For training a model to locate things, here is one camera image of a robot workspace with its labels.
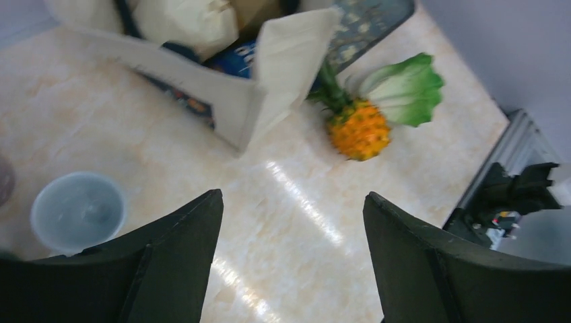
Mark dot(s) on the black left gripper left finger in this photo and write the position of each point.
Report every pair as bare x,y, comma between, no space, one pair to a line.
156,273

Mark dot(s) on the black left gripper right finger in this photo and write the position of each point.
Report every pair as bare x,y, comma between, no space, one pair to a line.
426,274

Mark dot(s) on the orange toy pineapple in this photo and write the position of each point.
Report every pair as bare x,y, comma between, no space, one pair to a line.
355,126

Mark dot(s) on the cream canvas tote bag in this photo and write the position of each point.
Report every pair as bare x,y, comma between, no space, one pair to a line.
240,66

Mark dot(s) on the teal floral tray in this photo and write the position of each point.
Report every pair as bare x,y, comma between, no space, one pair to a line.
364,23

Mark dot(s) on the green toy lettuce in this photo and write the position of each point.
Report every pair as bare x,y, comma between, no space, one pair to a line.
406,93

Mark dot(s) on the white footed mug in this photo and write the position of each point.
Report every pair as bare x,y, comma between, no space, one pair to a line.
78,211

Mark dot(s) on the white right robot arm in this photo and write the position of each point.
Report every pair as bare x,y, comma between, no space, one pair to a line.
525,214

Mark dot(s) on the lilac mug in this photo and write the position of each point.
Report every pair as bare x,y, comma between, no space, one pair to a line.
7,183

